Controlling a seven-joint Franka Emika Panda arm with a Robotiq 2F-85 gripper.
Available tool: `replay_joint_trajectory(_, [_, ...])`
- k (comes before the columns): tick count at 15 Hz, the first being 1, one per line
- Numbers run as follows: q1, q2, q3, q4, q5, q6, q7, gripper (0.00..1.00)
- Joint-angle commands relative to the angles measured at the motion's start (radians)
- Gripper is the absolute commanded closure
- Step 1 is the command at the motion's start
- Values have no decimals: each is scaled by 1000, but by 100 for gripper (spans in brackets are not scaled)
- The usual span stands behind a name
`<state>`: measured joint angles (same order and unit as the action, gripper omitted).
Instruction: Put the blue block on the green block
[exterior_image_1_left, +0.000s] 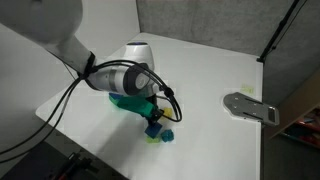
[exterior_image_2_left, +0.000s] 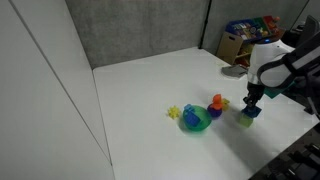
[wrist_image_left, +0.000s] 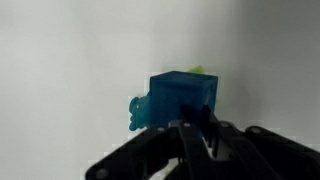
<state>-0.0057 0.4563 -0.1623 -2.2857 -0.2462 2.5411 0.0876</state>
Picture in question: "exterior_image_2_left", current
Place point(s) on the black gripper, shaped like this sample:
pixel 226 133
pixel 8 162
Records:
pixel 255 90

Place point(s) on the dark blue toy block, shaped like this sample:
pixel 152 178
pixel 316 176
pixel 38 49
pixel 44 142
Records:
pixel 251 112

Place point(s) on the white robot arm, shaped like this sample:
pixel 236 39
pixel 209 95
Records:
pixel 270 56

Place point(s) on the green toy block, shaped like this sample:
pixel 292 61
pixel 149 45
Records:
pixel 246 121

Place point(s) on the yellow rubber bear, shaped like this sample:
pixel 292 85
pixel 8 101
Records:
pixel 225 104

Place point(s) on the orange rubber bear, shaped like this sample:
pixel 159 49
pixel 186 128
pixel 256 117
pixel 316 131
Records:
pixel 217 101

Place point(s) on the grey cloth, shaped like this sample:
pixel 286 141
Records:
pixel 234 71

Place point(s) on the purple ridged disc toy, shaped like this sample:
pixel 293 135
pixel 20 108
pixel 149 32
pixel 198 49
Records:
pixel 213 113

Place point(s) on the translucent green bowl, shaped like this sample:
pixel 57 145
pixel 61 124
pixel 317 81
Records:
pixel 204 124

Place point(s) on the wooden toy shelf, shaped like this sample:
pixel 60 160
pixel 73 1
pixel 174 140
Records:
pixel 228 45

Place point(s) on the small light blue toy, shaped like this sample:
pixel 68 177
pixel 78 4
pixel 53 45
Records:
pixel 188 107

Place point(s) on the black equipment beside table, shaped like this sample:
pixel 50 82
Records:
pixel 296 163

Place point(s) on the blue storage bin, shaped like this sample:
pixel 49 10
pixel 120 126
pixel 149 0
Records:
pixel 238 27

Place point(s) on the green storage bin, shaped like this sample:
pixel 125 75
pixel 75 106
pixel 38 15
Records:
pixel 259 25

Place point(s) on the yellow spiky toy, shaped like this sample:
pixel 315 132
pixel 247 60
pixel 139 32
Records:
pixel 173 112

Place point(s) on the red storage bin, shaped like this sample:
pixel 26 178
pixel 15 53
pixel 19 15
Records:
pixel 270 22

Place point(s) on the dark office chair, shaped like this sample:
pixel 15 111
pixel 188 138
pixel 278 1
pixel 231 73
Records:
pixel 310 26

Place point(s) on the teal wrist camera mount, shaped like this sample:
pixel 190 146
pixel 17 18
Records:
pixel 274 92

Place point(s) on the black vertical divider post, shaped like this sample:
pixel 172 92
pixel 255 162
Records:
pixel 204 23

